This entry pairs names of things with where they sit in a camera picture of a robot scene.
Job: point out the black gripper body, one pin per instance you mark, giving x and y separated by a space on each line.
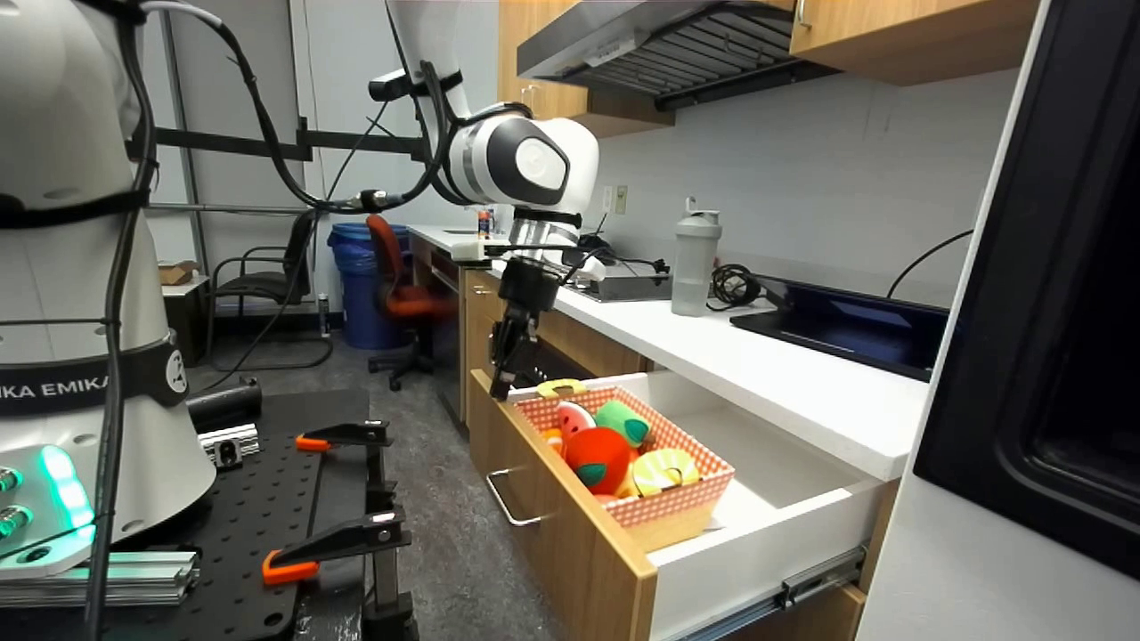
529 290

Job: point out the watermelon slice plush toy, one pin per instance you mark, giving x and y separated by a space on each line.
571 420

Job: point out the wooden front white drawer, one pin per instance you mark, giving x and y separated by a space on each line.
558 545

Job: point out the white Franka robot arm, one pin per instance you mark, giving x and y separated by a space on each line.
74 120

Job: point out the green plush toy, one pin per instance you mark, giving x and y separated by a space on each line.
625 425

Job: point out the wooden base cabinets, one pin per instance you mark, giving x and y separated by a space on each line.
592 345

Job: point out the small red container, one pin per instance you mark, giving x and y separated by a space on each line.
486 221

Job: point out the flat grey tray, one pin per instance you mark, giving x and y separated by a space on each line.
630 285

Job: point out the red office chair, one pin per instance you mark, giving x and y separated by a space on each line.
388 254

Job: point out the grey shaker bottle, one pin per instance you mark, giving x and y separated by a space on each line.
698 269

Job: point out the orange patterned basket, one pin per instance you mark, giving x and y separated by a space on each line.
666 511

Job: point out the black metal chair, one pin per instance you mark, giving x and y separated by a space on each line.
299 244

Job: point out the wooden upper cabinet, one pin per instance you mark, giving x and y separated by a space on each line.
903 29
522 49

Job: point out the small black device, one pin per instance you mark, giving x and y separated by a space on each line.
225 406

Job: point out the small white device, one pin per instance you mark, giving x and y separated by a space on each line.
232 445

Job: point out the steel range hood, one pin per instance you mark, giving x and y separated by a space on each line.
699 54

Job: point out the black perforated mounting table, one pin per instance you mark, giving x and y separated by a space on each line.
238 523

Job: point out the grey metal pole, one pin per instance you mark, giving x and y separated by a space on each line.
188 191

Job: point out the aluminium extrusion bar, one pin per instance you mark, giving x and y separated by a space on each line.
121 577

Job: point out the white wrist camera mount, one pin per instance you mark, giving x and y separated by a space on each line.
558 238

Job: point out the black stereo camera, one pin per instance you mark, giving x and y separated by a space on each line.
411 82

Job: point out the black camera boom stand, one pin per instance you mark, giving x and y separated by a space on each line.
238 143

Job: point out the glossy black wall oven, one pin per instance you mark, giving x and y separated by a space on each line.
1047 298

